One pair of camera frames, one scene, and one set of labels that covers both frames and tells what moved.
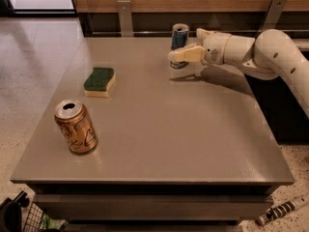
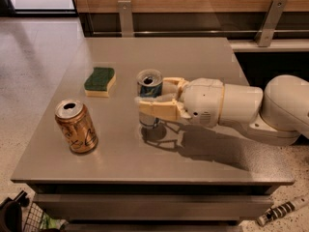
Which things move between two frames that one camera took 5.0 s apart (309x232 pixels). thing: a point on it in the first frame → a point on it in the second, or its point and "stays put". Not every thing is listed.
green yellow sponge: (98, 83) stays put
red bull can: (179, 39) → (149, 84)
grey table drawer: (156, 207) stays put
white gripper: (214, 48) → (202, 100)
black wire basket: (37, 220) stays put
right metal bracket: (272, 14) stays put
